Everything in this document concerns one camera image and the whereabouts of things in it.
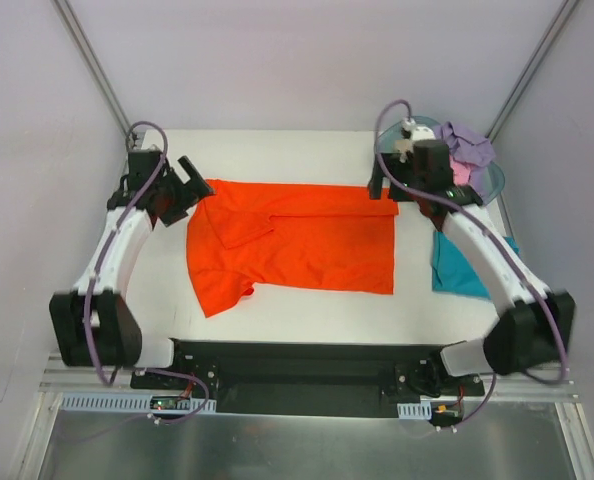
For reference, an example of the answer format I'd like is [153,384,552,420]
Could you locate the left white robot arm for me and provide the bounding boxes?
[49,149,214,389]

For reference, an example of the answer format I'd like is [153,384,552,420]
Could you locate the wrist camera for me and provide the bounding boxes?
[125,131,160,151]
[394,117,436,163]

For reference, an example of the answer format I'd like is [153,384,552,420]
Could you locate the orange t shirt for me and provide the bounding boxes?
[186,179,399,317]

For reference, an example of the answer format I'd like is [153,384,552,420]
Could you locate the pink t shirt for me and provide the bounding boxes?
[450,157,474,186]

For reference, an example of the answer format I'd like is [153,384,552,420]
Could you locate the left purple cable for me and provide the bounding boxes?
[81,121,209,426]

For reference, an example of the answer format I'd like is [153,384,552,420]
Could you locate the aluminium frame post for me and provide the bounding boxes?
[486,0,582,142]
[51,0,130,134]

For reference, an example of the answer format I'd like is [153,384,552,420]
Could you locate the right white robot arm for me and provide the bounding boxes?
[374,140,575,395]

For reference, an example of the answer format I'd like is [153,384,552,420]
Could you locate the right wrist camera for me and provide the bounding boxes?
[394,117,436,163]

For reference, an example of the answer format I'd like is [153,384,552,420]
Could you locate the purple t shirt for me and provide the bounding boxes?
[432,122,496,167]

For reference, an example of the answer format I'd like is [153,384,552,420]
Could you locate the teal folded t shirt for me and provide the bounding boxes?
[430,232,520,300]

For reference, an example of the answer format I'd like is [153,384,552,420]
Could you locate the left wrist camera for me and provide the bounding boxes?
[125,131,160,151]

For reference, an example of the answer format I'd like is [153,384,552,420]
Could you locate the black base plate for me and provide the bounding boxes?
[130,341,484,418]

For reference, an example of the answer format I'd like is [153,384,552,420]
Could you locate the teal plastic basket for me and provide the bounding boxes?
[376,115,507,206]

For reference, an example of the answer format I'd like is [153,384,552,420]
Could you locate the left aluminium frame post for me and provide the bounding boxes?
[51,0,130,134]

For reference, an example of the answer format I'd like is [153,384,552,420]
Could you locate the right aluminium frame post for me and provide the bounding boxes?
[486,0,582,142]

